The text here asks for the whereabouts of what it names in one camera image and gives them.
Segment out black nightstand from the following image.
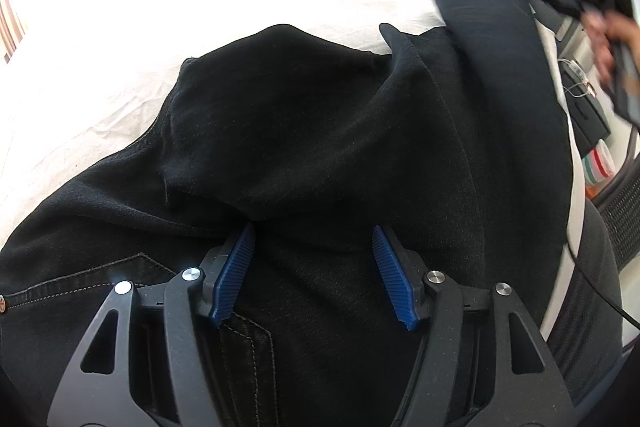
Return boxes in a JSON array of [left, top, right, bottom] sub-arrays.
[[559, 57, 612, 154]]

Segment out black pants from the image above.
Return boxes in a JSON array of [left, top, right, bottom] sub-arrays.
[[0, 0, 576, 427]]

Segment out striped curtain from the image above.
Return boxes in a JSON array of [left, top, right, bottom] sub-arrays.
[[0, 0, 27, 65]]

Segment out black cable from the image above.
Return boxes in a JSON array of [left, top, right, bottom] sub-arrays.
[[565, 227, 640, 329]]

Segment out black mesh chair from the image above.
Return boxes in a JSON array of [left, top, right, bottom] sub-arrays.
[[596, 181, 640, 269]]

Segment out colourful striped box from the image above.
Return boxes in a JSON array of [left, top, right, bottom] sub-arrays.
[[581, 142, 617, 186]]

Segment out person's right hand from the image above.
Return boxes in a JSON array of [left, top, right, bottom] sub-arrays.
[[581, 11, 640, 82]]

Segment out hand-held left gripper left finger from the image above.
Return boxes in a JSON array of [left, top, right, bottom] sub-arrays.
[[47, 223, 257, 427]]

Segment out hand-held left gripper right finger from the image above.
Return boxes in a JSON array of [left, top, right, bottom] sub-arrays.
[[372, 225, 577, 427]]

